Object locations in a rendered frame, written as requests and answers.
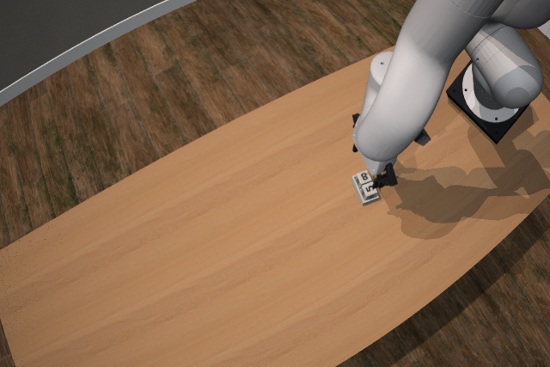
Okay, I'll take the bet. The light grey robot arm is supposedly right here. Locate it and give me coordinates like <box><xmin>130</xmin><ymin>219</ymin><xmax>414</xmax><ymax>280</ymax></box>
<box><xmin>356</xmin><ymin>0</ymin><xmax>550</xmax><ymax>162</ymax></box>

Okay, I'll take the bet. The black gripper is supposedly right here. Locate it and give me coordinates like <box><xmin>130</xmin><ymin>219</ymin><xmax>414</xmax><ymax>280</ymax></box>
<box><xmin>352</xmin><ymin>113</ymin><xmax>398</xmax><ymax>189</ymax></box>

